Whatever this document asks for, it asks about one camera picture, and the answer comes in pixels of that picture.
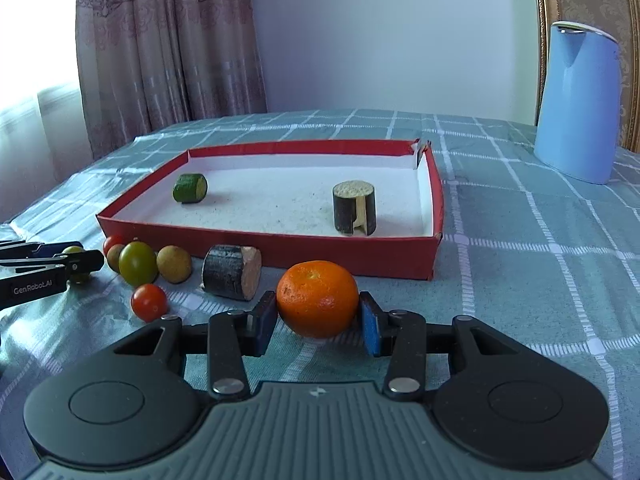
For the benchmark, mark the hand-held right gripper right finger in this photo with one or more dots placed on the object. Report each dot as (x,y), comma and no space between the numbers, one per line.
(371,329)

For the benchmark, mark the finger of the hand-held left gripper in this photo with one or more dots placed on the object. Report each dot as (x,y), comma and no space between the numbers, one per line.
(85,261)
(57,249)

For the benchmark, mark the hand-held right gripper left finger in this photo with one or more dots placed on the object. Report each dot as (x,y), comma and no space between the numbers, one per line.
(265,324)

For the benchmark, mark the small yellow-green round fruit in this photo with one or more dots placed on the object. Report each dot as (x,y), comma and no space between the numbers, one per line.
(79,277)

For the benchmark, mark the red cherry tomato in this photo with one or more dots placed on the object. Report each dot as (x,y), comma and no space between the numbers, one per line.
(149,302)
(111,242)

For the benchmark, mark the green unripe tomato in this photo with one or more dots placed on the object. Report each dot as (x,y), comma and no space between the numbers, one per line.
(137,262)

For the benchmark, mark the orange tangerine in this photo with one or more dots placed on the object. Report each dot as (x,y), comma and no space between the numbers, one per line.
(317,297)

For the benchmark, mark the red shallow cardboard box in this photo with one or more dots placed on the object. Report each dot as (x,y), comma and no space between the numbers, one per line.
(280,195)

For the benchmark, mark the small brown longan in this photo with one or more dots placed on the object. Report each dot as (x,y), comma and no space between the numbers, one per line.
(115,258)

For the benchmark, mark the dark sugarcane piece with notch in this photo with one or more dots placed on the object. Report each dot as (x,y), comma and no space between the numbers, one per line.
(345,210)

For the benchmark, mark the green cucumber piece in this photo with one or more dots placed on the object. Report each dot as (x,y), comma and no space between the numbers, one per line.
(187,189)

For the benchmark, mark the green plaid tablecloth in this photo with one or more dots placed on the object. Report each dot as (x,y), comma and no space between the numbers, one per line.
(525,260)

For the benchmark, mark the patterned pink curtain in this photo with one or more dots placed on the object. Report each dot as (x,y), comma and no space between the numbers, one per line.
(165,35)

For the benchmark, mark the light blue kettle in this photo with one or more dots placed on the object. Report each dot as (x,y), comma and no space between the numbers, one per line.
(575,110)

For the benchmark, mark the gold wall frame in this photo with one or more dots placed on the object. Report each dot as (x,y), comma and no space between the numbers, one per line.
(540,35)

